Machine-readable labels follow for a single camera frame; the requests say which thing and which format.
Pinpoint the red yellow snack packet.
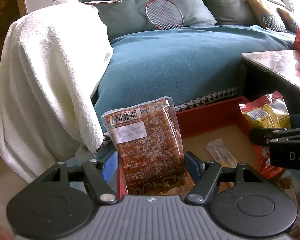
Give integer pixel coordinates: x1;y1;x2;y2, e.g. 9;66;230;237
239;91;291;179

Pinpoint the red badminton racket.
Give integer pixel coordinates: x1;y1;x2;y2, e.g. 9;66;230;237
145;0;184;30

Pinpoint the clear yellow small packet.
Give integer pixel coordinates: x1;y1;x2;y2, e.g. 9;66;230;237
204;138;238;168

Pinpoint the white fluffy blanket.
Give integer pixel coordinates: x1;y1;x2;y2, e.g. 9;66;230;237
0;0;113;183

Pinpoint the red cardboard box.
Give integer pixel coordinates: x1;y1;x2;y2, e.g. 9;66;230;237
117;97;258;197

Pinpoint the marble coffee table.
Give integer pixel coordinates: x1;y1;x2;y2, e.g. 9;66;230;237
242;50;300;90

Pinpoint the orange patterned pillow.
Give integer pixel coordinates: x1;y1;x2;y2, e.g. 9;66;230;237
246;0;286;33

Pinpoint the dark grey cushion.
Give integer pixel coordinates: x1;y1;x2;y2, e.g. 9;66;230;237
192;0;288;27

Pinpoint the brown spicy snack packet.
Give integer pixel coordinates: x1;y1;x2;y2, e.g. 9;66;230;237
102;96;194;196

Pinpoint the green-grey back cushion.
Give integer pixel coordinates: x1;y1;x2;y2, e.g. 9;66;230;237
82;0;216;40

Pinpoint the teal sofa cover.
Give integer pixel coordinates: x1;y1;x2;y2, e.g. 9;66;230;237
94;25;295;118

